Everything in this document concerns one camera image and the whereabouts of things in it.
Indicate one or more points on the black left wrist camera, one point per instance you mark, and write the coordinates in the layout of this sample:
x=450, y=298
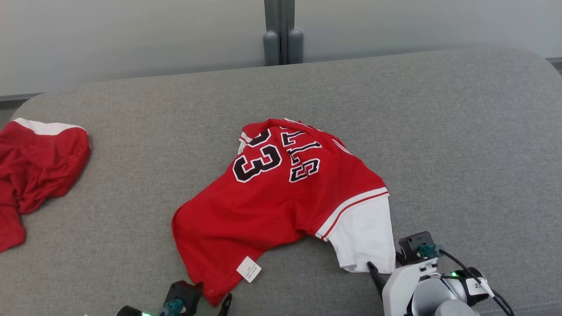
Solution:
x=184, y=292

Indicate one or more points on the red number 23 jersey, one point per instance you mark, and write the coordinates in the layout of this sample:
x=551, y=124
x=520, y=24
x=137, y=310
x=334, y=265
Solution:
x=272, y=206

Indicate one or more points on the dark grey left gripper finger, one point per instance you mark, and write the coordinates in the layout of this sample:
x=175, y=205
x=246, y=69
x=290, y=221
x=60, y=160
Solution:
x=225, y=306

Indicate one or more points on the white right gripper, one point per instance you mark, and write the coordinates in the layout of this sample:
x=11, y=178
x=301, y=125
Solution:
x=401, y=289

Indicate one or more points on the grey wall skirting strip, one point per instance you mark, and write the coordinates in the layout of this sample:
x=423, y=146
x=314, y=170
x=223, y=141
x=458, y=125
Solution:
x=556, y=61
x=13, y=99

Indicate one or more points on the grey partition frame post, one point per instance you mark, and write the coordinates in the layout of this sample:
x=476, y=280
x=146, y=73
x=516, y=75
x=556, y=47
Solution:
x=271, y=39
x=295, y=39

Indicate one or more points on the red shorts white trim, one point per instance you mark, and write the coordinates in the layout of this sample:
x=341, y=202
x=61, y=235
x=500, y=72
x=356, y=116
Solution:
x=39, y=166

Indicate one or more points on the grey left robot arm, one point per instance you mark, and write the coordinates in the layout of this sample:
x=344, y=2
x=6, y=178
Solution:
x=127, y=312

